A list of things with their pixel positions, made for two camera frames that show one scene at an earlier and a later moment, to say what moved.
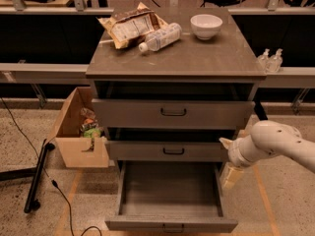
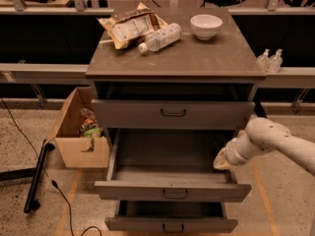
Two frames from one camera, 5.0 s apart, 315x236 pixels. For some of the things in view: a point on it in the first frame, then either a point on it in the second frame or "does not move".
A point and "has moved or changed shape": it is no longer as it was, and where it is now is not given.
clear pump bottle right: x=275 y=62 does not move
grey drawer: x=165 y=150 has moved or changed shape
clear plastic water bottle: x=161 y=37 does not move
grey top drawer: x=129 y=114 does not move
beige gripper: x=234 y=153 to x=230 y=151
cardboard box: x=70 y=139 does not move
